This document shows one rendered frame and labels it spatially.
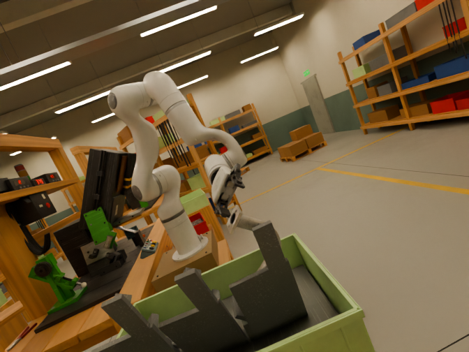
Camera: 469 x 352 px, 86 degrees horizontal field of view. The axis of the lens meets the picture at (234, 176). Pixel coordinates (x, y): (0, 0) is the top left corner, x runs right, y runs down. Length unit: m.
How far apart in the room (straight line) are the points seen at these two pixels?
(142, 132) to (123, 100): 0.14
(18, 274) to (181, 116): 1.25
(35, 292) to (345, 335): 1.54
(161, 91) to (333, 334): 0.82
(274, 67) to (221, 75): 2.28
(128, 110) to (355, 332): 0.94
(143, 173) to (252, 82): 10.33
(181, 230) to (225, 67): 10.32
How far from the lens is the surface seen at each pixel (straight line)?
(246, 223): 0.57
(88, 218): 1.85
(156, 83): 0.95
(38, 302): 1.81
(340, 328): 0.60
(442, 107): 5.86
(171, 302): 1.01
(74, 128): 11.72
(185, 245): 1.23
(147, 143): 1.11
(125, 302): 0.62
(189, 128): 0.89
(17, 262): 1.76
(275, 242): 0.58
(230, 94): 11.01
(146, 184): 1.13
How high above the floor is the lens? 1.36
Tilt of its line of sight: 9 degrees down
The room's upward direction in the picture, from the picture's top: 23 degrees counter-clockwise
